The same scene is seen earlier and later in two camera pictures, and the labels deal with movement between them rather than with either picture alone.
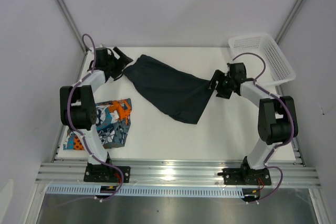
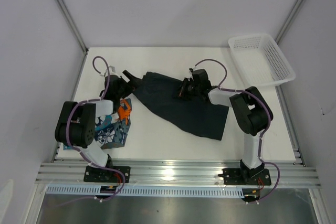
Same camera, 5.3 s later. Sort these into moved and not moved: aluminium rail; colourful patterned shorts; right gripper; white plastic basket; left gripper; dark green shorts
Moved: left gripper; dark green shorts; right gripper
Not moved: white plastic basket; aluminium rail; colourful patterned shorts
